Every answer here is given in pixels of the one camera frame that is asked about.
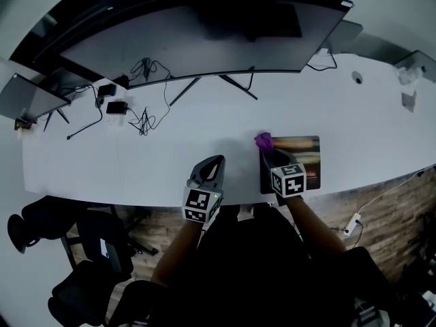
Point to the person's left forearm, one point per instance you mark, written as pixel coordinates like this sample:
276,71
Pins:
178,250

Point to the white floor power strip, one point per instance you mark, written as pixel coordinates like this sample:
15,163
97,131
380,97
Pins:
352,224

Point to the black monitor stand legs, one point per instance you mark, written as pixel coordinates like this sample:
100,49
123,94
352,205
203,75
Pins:
235,83

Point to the purple cloth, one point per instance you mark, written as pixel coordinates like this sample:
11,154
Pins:
264,141

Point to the small brown object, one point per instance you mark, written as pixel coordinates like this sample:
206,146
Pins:
24,124

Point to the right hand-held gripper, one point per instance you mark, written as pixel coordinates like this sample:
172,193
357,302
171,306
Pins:
287,182

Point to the dark printed mouse pad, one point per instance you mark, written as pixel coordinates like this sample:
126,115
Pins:
306,152

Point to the person's black clothing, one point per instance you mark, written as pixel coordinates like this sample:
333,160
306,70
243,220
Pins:
259,271

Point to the grey laptop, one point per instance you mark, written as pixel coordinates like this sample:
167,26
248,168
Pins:
344,36

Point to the black power adapter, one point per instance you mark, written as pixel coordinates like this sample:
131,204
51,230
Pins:
107,90
116,107

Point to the small grey box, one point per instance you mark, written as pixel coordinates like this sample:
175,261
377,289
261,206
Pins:
408,101

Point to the small grey monitor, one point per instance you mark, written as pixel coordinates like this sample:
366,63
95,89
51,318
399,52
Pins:
30,97

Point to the large curved monitor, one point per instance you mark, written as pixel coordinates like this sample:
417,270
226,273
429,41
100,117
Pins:
190,39

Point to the clear plastic bag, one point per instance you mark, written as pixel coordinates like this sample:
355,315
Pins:
408,75

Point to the black office chair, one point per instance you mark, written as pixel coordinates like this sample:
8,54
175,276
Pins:
85,250

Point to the person's right forearm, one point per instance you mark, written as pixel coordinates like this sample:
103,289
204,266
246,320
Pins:
313,227

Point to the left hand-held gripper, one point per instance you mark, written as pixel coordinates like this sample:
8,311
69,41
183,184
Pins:
195,201

